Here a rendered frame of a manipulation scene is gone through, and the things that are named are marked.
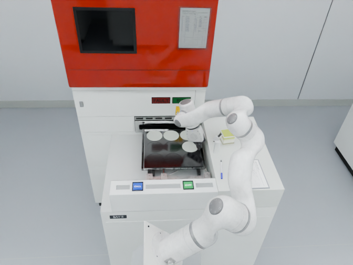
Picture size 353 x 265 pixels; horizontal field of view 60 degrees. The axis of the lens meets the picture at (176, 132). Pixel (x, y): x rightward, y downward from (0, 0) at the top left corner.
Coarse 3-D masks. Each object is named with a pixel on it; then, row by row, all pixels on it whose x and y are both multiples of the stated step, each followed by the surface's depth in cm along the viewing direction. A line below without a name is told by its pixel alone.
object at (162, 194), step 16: (112, 192) 154; (128, 192) 154; (144, 192) 155; (160, 192) 155; (176, 192) 155; (192, 192) 156; (208, 192) 157; (112, 208) 160; (128, 208) 161; (144, 208) 162; (160, 208) 163; (176, 208) 164; (192, 208) 165
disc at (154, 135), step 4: (148, 132) 200; (152, 132) 200; (156, 132) 200; (160, 132) 200; (148, 136) 197; (152, 136) 197; (156, 136) 197; (160, 136) 197; (152, 140) 194; (156, 140) 194
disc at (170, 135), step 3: (165, 132) 200; (168, 132) 201; (171, 132) 201; (174, 132) 201; (177, 132) 201; (165, 135) 198; (168, 135) 198; (171, 135) 199; (174, 135) 199; (177, 135) 199; (165, 138) 196; (168, 138) 196; (171, 138) 196; (174, 138) 196; (177, 138) 196
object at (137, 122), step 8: (136, 120) 202; (144, 120) 202; (152, 120) 203; (160, 120) 203; (168, 120) 203; (136, 128) 205; (144, 128) 207; (152, 128) 208; (160, 128) 208; (168, 128) 208; (176, 128) 209; (184, 128) 209
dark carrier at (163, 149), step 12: (144, 132) 200; (180, 132) 201; (144, 144) 191; (156, 144) 192; (168, 144) 192; (180, 144) 192; (144, 156) 183; (156, 156) 183; (168, 156) 184; (180, 156) 184; (192, 156) 185
